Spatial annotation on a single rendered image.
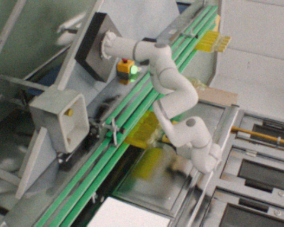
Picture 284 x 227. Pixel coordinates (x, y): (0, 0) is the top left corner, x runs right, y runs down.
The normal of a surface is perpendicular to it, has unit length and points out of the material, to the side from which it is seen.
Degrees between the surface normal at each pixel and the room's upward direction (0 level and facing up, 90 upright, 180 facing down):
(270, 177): 90
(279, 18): 90
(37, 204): 90
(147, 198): 90
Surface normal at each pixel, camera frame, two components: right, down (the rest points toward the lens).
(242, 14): -0.43, 0.58
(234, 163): -0.04, -0.78
